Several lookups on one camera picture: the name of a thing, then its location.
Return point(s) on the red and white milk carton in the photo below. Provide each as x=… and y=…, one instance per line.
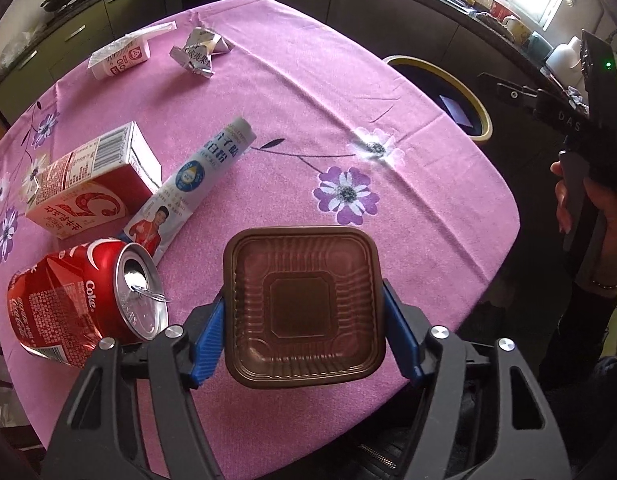
x=88, y=185

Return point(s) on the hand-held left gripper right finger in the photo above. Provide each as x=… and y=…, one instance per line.
x=401, y=340

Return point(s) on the crumpled foil wrapper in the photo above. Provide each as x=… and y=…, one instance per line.
x=198, y=52

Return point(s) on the yellow mug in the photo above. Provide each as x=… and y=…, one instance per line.
x=517, y=30

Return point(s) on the white plastic bag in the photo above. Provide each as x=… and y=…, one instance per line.
x=16, y=47

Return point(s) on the person's dark clothing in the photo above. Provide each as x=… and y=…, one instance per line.
x=588, y=410

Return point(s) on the brown plastic tray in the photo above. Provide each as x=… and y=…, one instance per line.
x=301, y=305

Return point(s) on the crushed red soda can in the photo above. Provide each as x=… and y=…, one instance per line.
x=63, y=305

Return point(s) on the person's right forearm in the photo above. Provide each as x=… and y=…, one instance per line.
x=603, y=260

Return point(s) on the yellow-rimmed blue trash bin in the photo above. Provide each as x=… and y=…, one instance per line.
x=423, y=90

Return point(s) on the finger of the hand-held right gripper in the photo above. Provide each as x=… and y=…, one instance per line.
x=558, y=110

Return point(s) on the red mug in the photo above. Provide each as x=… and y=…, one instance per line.
x=501, y=11

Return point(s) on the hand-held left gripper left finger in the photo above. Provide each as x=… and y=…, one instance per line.
x=211, y=345

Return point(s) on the person's right hand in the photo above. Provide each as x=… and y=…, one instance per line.
x=608, y=200

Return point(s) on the white jug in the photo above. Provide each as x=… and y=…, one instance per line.
x=563, y=59

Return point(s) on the white printed tube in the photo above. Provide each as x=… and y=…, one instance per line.
x=188, y=180

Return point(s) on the dark kitchen base cabinets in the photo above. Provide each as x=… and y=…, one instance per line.
x=368, y=5

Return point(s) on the teal mug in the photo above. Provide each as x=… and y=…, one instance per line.
x=539, y=47

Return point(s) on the pink floral tablecloth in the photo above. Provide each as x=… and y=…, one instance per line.
x=288, y=135

